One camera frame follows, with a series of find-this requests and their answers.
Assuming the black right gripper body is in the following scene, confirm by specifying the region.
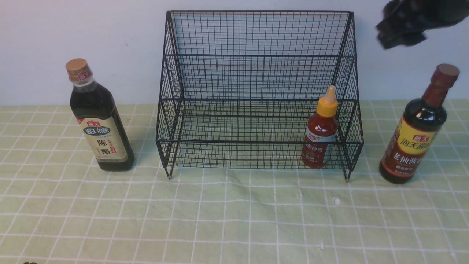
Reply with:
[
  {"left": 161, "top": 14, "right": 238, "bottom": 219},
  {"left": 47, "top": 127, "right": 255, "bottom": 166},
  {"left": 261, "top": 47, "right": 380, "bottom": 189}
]
[{"left": 376, "top": 0, "right": 469, "bottom": 50}]

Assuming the soy sauce bottle red cap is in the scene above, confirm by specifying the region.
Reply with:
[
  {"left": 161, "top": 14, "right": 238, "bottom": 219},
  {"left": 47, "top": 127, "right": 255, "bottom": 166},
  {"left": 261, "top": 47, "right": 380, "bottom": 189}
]
[{"left": 379, "top": 63, "right": 460, "bottom": 184}]

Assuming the small red sauce bottle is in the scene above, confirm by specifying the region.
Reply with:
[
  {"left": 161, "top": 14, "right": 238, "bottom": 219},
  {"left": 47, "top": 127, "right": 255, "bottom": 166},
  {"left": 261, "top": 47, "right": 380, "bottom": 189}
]
[{"left": 301, "top": 85, "right": 339, "bottom": 169}]

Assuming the dark vinegar bottle gold cap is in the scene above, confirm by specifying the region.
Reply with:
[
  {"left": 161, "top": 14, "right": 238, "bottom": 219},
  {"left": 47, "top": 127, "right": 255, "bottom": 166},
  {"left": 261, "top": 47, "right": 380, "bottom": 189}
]
[{"left": 66, "top": 58, "right": 135, "bottom": 172}]

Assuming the green checkered tablecloth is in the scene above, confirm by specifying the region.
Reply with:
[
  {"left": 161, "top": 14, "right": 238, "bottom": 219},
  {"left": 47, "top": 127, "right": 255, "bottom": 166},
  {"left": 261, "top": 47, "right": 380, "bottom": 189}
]
[{"left": 0, "top": 100, "right": 469, "bottom": 264}]

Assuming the black wire mesh shelf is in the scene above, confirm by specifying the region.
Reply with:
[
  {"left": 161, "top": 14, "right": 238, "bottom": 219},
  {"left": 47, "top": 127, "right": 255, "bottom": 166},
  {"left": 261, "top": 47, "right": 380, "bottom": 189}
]
[{"left": 156, "top": 10, "right": 364, "bottom": 181}]

